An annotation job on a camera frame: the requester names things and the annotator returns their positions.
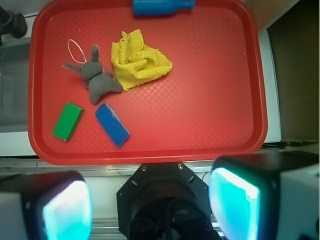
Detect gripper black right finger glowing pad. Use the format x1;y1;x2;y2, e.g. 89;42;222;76
208;151;320;240

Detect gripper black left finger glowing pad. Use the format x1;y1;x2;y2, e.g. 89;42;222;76
0;170;93;240

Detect green rectangular block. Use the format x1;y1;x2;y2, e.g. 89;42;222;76
52;102;84;142

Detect blue rectangular block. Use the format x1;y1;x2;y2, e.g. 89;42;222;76
95;103;130;148

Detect red plastic tray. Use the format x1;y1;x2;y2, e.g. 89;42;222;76
28;0;268;166

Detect grey plush bunny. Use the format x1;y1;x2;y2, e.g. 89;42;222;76
62;45;123;105

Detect yellow crumpled cloth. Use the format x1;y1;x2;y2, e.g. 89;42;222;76
110;29;173;92

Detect black round knob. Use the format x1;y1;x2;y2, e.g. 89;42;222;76
0;6;28;39

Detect blue plastic bottle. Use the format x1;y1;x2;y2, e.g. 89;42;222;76
132;0;195;16

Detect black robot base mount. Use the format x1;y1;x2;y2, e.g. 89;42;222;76
116;162;220;240

